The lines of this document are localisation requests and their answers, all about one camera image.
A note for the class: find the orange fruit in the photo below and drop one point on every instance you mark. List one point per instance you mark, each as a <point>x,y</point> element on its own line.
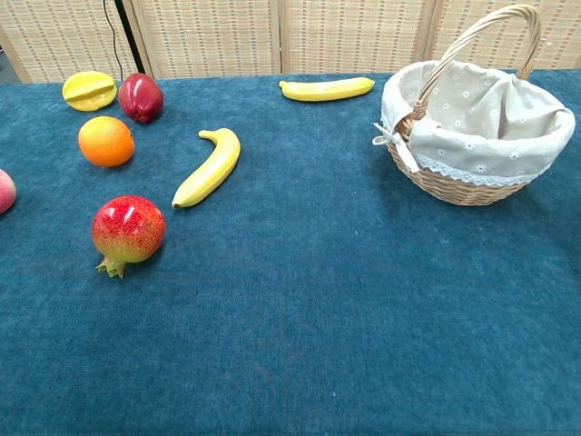
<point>106,141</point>

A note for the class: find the red pomegranate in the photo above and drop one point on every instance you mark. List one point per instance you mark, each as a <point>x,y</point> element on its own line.
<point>128,229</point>

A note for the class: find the wicker basket with cloth liner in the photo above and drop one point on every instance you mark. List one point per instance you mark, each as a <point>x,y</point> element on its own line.
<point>472,145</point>

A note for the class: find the teal table cloth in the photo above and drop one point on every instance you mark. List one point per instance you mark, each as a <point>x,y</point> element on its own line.
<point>290,281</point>

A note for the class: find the curved yellow banana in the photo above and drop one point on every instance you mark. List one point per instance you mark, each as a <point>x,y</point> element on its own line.
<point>211,170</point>

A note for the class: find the straight yellow banana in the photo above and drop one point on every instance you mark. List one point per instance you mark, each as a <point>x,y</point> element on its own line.
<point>327,89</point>

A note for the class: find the red apple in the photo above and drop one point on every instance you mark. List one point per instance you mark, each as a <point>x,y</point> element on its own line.
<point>141,97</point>

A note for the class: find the bamboo folding screen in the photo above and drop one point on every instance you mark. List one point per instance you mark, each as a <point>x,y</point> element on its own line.
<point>218,36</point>

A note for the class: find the yellow starfruit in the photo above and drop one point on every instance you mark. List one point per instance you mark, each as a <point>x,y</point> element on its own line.
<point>89,91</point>

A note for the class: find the black tripod pole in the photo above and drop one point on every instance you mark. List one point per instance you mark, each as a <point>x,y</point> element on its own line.
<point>129,32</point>

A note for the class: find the pink peach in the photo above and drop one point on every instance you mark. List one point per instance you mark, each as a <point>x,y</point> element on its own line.
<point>4,191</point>

